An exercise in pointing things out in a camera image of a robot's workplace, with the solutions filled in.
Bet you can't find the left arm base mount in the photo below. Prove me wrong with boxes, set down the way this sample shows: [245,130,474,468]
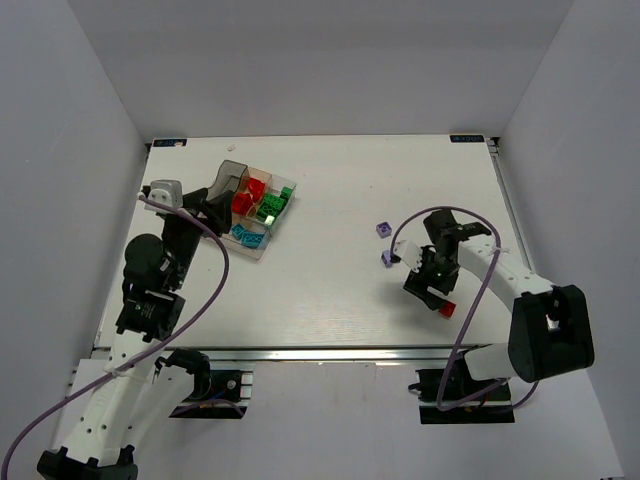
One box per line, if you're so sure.
[155,349,253,420]

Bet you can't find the purple lego brick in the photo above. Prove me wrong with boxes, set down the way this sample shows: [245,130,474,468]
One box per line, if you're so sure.
[381,250,397,268]
[375,222,392,238]

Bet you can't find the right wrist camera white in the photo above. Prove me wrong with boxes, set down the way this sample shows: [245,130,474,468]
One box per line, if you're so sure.
[391,240,423,273]

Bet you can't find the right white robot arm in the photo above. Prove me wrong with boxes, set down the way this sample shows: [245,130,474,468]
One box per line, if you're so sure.
[392,208,595,383]

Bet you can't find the clear plastic container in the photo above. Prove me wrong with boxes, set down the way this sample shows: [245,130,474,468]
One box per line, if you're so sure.
[251,174,297,236]
[220,223,271,260]

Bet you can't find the clear plastic container lower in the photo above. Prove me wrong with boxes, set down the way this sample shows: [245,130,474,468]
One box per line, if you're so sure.
[220,223,271,260]

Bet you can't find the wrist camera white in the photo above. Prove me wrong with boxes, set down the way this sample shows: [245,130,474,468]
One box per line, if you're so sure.
[391,240,423,273]
[142,179,183,209]

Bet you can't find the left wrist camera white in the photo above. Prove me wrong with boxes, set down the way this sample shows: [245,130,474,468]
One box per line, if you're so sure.
[142,179,183,209]

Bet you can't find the blue corner label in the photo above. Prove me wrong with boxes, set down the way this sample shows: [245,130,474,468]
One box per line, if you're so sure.
[449,134,485,143]
[152,139,187,148]

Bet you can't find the red 2x4 lego brick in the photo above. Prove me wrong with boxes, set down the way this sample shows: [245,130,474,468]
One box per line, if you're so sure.
[232,192,254,216]

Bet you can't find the left blue corner label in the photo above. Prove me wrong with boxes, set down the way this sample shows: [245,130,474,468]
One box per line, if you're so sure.
[152,139,187,148]

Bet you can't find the red square lego brick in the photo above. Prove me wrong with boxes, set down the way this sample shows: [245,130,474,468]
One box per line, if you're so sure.
[438,301,456,319]

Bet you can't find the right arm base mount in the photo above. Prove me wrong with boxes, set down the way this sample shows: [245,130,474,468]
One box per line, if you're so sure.
[407,348,515,425]

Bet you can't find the green sloped lego brick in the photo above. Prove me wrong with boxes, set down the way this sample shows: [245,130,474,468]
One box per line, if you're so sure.
[280,187,293,201]

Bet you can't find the amber plastic container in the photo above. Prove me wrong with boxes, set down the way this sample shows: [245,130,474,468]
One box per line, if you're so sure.
[231,166,274,228]

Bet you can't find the smoky grey plastic container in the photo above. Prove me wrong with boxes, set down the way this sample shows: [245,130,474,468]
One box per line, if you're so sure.
[206,159,250,201]

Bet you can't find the right blue corner label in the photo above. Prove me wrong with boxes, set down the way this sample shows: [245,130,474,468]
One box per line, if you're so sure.
[449,134,485,143]

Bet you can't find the clear plastic container upper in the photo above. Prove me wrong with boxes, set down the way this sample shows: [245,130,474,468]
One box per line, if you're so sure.
[251,174,297,236]

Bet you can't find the cyan 2x4 lego brick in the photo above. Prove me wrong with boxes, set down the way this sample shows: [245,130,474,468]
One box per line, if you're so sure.
[241,231,264,249]

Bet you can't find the red round lego piece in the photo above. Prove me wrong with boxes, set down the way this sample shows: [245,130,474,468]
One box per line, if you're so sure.
[248,177,266,204]

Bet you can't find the cyan 2x2 lego brick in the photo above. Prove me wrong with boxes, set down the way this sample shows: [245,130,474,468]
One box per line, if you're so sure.
[231,224,246,240]

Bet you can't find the green 2x4 lego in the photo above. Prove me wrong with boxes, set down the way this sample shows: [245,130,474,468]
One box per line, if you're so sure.
[256,205,278,226]
[260,193,288,217]

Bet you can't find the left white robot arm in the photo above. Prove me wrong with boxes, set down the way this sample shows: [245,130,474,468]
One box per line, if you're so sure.
[37,182,234,479]

